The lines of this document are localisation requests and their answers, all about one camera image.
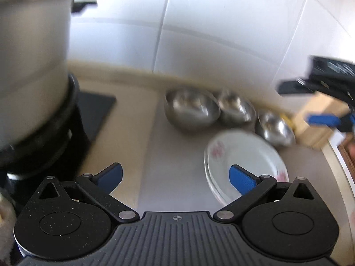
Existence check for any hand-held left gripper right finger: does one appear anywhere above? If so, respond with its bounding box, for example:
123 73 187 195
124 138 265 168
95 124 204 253
213 164 322 223

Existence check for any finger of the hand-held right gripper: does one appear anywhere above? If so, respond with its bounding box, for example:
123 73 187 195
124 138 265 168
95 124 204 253
304 111 355 133
278 79 317 95

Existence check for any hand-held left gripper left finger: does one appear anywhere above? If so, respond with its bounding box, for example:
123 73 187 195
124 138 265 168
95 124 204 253
33 163 140 223

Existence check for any large white plate pink carnation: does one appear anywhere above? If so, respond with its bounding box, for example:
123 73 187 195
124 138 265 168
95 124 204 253
204 131 289 197

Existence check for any white plate floral rim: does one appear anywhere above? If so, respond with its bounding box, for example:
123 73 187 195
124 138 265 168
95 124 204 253
205 158 242 206

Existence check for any steel bowl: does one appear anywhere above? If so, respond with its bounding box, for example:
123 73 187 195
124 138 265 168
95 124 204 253
164 88 221 130
255 111 296 147
218 90 257 126

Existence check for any wooden knife block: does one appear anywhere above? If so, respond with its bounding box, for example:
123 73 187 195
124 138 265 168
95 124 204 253
294 93 348 149

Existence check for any yellow sponge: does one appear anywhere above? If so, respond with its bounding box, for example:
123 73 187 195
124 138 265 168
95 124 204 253
281 113 294 129

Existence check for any grey counter mat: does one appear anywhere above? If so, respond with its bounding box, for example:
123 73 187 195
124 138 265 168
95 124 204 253
137 89 333 214

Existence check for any black gas stove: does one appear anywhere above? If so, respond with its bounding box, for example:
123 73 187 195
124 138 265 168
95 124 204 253
0 73 117 208

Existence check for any pale fuzzy cloth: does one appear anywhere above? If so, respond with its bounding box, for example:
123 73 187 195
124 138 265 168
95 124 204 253
0 191 16 258

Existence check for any aluminium pot with lid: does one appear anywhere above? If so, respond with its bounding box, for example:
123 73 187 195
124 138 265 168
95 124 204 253
0 0 97 156

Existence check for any wooden window frame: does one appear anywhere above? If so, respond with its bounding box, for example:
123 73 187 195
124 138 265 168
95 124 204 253
341 133 355 183

